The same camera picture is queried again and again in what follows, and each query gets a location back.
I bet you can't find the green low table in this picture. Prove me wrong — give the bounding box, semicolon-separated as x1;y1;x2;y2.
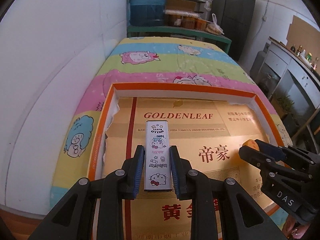
127;25;232;54

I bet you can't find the plastic bag of food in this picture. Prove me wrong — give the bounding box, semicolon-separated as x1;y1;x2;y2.
205;13;224;35

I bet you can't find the orange shallow cardboard tray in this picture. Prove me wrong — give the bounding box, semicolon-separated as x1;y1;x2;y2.
87;81;286;240

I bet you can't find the potted green plant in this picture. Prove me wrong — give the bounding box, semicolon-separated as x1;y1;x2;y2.
271;93;295;120

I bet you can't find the blue water jug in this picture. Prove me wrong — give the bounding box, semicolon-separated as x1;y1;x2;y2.
129;0;167;27

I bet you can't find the person's right hand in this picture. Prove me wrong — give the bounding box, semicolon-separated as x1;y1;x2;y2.
281;215;310;239

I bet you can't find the black refrigerator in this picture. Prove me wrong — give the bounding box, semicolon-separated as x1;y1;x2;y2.
211;0;256;61

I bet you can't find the orange bottle cap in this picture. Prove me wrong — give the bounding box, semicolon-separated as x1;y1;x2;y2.
242;139;260;151

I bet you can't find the colourful cartoon bed quilt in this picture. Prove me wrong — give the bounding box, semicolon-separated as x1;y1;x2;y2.
50;37;291;206

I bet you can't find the white cartoon print box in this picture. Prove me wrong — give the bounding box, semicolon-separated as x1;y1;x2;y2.
144;120;172;191

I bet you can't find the grey kitchen counter cabinet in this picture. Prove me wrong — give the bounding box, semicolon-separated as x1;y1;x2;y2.
250;37;319;148

